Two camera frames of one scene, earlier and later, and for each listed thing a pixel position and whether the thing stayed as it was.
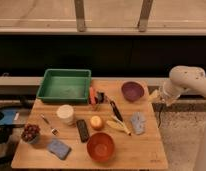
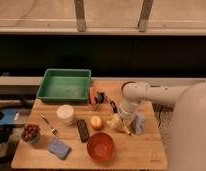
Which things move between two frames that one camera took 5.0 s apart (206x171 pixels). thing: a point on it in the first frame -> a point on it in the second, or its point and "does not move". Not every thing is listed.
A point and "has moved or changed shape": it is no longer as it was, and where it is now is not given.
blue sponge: (59, 148) does not move
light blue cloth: (138, 122) does not move
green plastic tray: (65, 85) does not move
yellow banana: (118, 126) has moved or changed shape
